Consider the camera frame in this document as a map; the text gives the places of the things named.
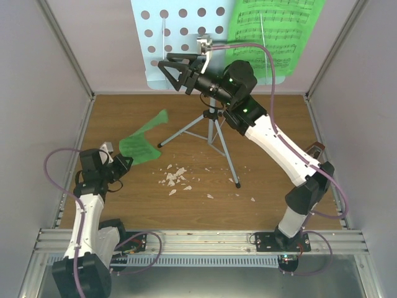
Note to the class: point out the large white paper scrap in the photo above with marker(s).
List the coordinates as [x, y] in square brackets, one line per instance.
[175, 178]

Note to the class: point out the grey slotted cable duct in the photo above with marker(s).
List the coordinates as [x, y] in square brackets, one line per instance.
[238, 261]

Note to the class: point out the light blue music stand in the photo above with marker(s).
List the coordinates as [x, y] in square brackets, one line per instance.
[167, 27]

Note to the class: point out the green sheet music page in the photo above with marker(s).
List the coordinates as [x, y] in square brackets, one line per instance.
[282, 26]
[136, 145]

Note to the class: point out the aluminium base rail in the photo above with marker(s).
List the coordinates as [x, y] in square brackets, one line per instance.
[223, 242]

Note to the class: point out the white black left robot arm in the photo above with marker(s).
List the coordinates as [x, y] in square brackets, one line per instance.
[84, 270]

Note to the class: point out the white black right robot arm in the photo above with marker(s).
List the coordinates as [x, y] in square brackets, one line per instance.
[311, 179]

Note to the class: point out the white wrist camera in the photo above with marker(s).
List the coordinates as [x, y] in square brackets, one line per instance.
[204, 48]
[106, 150]

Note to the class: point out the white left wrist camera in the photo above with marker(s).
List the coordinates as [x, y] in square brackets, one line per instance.
[106, 150]

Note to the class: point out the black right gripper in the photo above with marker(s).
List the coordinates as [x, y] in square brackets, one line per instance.
[190, 76]

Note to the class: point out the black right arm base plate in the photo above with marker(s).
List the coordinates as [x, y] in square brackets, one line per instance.
[278, 242]

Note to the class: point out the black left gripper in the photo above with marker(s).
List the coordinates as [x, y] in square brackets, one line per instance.
[123, 168]

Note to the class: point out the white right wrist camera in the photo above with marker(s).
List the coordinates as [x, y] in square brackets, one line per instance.
[204, 48]

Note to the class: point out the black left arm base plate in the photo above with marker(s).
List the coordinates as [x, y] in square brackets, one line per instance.
[136, 245]

